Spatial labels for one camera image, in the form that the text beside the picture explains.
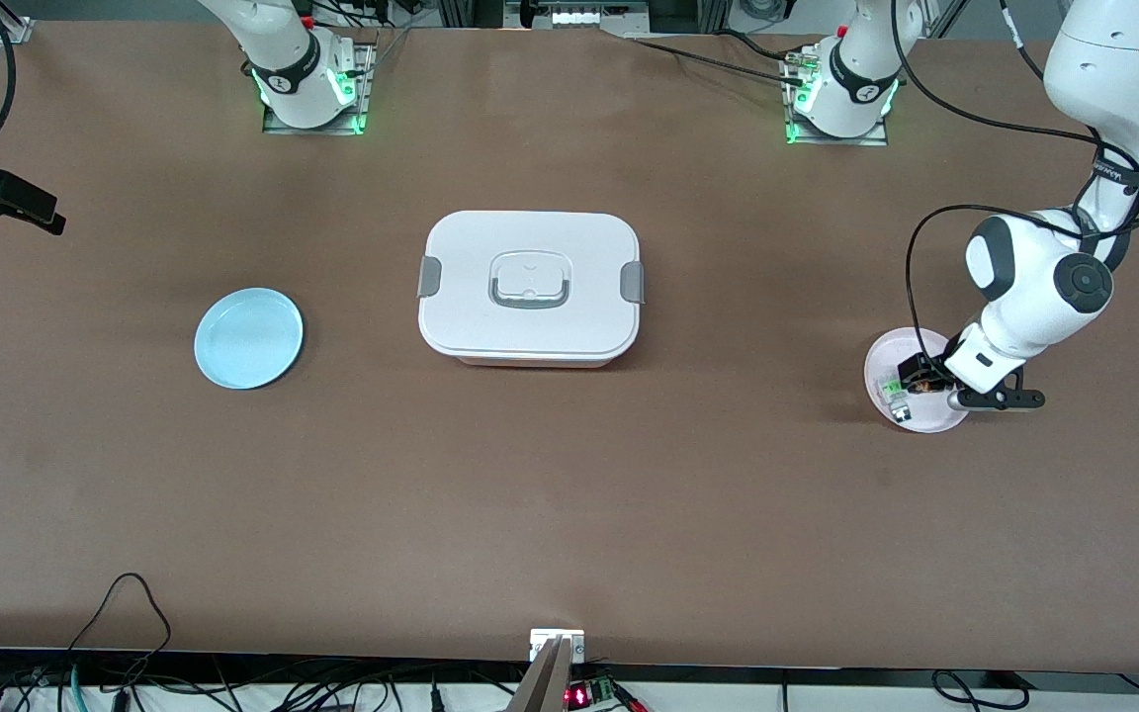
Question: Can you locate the circuit board with red display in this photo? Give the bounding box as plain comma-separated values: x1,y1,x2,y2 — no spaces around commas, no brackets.
565,676,622,712

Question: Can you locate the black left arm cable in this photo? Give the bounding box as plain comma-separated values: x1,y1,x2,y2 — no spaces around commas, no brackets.
891,0,1139,365

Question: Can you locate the white power strip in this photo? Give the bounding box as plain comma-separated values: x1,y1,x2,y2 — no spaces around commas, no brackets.
550,6,650,29

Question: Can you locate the white table edge bracket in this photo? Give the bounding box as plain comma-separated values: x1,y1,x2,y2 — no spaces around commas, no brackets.
530,629,586,664

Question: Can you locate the black base supply cable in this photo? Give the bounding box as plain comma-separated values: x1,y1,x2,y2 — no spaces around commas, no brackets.
627,36,800,84

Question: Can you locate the white round plate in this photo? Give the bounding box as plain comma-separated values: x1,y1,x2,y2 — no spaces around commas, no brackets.
863,326,972,434

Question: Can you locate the white lidded storage box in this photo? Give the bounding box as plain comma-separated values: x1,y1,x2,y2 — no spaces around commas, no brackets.
417,210,646,369

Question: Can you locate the light blue round plate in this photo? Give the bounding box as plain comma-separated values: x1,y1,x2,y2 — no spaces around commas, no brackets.
194,287,305,391

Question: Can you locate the looped black table cable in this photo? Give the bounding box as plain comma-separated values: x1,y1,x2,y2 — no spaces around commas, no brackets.
65,572,173,685

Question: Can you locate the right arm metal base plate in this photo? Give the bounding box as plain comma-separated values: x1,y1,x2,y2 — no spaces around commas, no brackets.
261,38,379,136

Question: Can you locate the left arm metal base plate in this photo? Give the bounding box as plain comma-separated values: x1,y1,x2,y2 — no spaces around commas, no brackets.
782,44,893,148

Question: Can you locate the grey camera mount bar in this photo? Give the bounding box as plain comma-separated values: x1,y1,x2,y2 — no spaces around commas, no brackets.
508,637,576,712

